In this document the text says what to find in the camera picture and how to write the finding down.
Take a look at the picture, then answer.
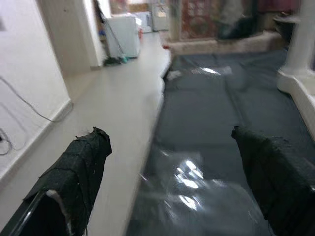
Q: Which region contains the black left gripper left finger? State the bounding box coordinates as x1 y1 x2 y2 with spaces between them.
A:
0 126 113 236

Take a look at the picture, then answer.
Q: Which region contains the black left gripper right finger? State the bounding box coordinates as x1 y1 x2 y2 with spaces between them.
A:
231 125 315 236

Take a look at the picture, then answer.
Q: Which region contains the white plastic table leg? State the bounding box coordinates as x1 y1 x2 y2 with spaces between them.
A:
283 0 315 74

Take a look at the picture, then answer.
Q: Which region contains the white plastic table top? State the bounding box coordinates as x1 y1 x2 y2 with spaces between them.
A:
277 68 315 146

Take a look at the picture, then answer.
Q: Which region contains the black tablecloth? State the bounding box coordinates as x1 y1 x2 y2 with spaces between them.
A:
125 48 315 236

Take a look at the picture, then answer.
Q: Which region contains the black floor mop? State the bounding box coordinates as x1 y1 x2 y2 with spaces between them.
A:
94 0 130 66

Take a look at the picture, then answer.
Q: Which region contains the white appliance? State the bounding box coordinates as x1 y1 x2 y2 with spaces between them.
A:
105 14 141 59

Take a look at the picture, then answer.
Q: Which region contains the black wok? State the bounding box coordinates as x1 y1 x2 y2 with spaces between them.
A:
273 14 301 47

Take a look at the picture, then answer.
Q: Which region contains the beige bench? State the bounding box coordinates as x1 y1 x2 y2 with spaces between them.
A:
163 31 284 56

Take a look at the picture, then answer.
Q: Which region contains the looped black wall cable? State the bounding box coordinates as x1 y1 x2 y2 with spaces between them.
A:
0 127 13 155

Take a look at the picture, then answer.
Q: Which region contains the thin black wall cable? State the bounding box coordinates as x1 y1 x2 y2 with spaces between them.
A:
0 76 74 123

